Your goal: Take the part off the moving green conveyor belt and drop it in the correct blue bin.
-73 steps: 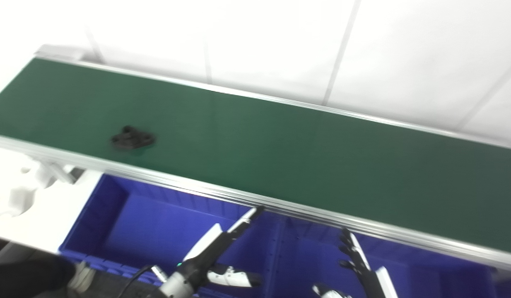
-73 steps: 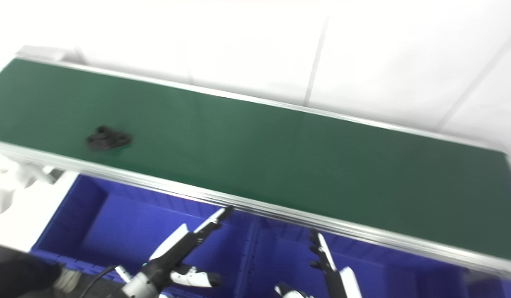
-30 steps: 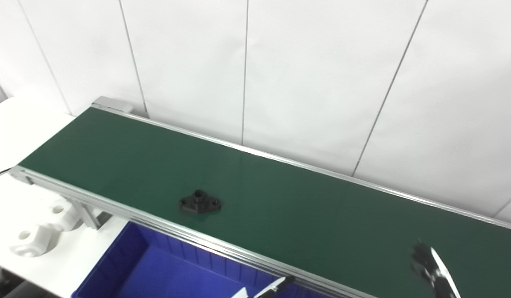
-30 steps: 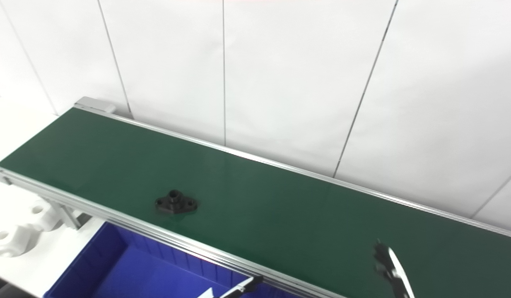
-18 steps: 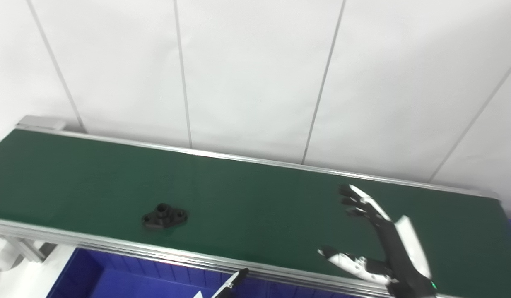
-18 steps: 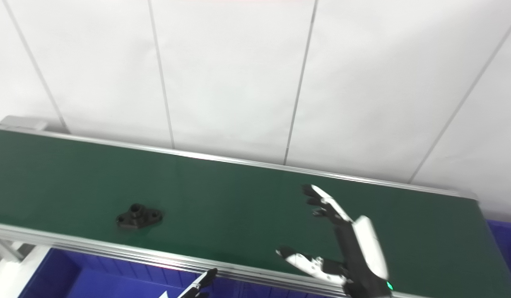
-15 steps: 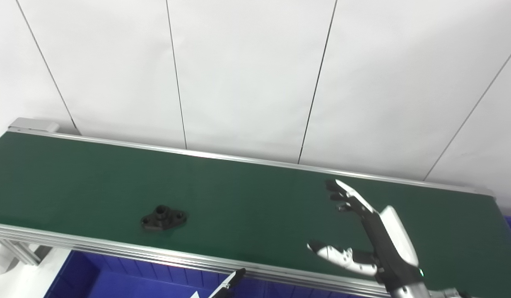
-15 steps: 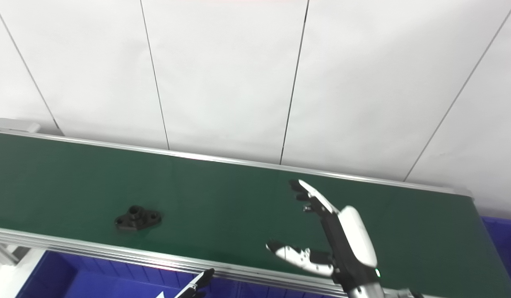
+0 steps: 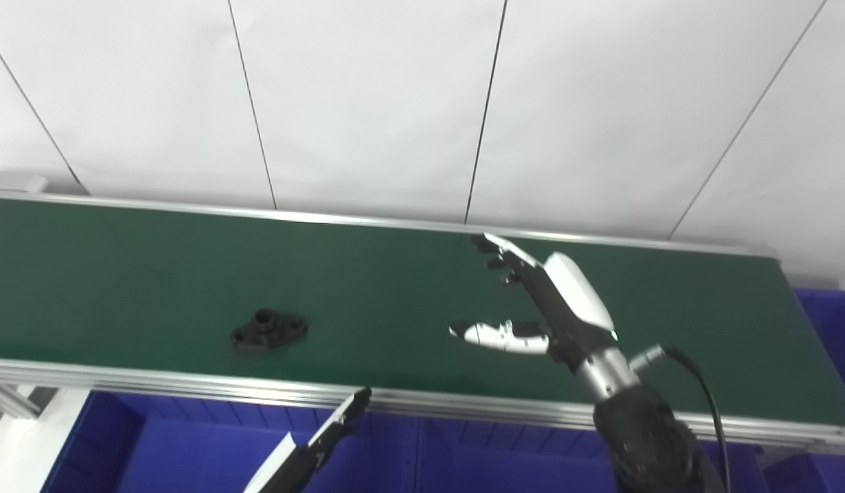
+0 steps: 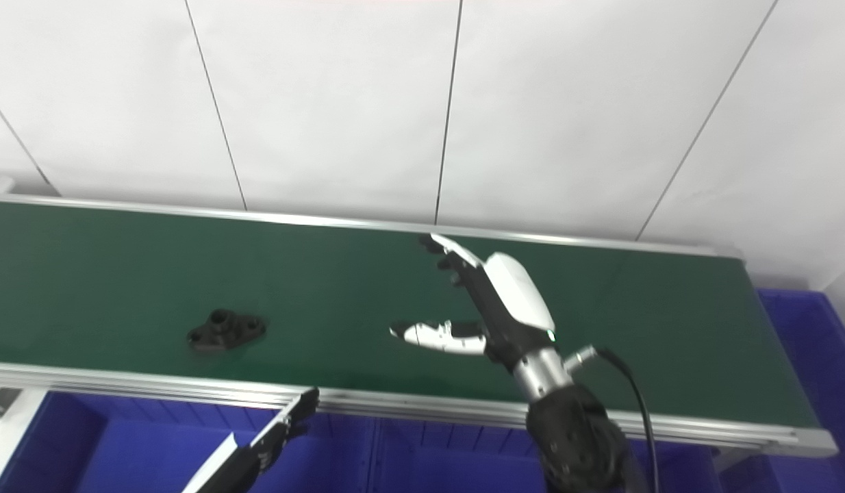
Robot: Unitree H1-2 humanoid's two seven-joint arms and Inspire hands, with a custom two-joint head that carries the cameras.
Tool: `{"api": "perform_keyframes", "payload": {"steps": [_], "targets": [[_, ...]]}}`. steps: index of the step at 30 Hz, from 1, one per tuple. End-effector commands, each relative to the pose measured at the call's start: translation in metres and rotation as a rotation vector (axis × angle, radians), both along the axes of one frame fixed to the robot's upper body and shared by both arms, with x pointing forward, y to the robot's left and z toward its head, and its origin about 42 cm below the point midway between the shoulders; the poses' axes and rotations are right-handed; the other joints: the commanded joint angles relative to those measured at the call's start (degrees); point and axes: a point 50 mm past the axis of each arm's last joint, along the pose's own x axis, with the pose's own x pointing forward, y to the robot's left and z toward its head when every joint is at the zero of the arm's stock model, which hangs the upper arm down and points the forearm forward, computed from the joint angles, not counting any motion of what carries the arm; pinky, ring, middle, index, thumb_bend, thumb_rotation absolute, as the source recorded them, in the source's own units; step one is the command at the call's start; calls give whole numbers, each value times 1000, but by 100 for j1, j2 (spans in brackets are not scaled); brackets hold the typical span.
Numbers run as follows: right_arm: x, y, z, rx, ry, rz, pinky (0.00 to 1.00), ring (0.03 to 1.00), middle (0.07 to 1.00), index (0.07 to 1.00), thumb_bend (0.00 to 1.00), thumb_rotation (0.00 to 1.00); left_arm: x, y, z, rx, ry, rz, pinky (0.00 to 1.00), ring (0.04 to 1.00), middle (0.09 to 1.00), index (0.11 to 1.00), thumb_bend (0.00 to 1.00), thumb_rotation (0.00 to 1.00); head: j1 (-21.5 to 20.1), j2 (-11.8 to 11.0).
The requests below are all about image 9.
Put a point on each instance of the blue plastic bin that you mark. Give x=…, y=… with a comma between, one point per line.
x=176, y=445
x=837, y=322
x=518, y=459

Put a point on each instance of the green conveyor belt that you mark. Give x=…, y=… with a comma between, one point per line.
x=463, y=405
x=155, y=287

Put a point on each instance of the aluminium conveyor support leg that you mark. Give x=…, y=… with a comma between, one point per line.
x=8, y=400

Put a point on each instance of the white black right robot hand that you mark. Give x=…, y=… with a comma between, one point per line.
x=573, y=301

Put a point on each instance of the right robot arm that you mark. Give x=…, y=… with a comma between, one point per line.
x=641, y=438

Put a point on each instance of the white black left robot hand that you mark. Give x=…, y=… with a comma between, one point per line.
x=306, y=455

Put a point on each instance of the black flanged metal part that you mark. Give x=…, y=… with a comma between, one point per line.
x=268, y=330

